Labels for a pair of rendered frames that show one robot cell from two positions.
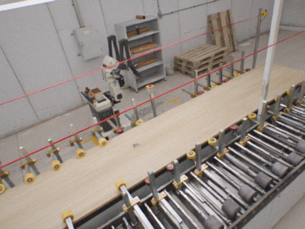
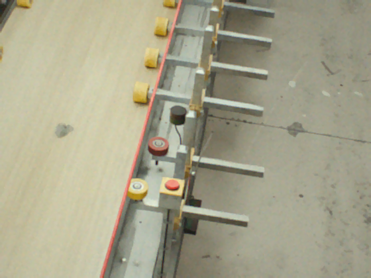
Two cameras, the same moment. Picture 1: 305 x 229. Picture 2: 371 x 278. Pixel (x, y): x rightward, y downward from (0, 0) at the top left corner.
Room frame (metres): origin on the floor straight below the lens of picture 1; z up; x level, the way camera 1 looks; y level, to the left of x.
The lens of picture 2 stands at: (3.42, -1.64, 3.05)
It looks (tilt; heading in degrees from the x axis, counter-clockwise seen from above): 40 degrees down; 120
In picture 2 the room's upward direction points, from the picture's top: 8 degrees clockwise
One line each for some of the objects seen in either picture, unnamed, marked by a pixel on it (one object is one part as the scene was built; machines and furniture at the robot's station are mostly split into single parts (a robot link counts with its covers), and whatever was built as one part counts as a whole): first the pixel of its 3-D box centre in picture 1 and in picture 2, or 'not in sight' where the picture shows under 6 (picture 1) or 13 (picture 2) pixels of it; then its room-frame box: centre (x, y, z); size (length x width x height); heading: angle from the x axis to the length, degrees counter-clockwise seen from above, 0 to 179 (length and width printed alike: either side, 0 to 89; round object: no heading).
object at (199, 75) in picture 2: (100, 134); (194, 117); (2.03, 0.65, 0.89); 0.04 x 0.04 x 0.48; 28
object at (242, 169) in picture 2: (114, 126); (207, 163); (2.21, 0.51, 0.84); 0.43 x 0.03 x 0.04; 28
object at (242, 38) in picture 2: (51, 151); (215, 34); (1.79, 1.14, 0.95); 0.50 x 0.04 x 0.04; 28
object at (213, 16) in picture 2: (57, 156); (209, 52); (1.79, 1.09, 0.87); 0.04 x 0.04 x 0.48; 28
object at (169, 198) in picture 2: (150, 88); (171, 194); (2.39, -0.02, 1.18); 0.07 x 0.07 x 0.08; 28
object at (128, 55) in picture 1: (127, 53); not in sight; (3.25, 0.23, 1.40); 0.11 x 0.06 x 0.43; 28
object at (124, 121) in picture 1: (113, 126); not in sight; (3.23, 0.75, 0.16); 0.67 x 0.64 x 0.25; 118
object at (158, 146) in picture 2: (120, 133); (158, 153); (2.03, 0.41, 0.85); 0.08 x 0.08 x 0.11
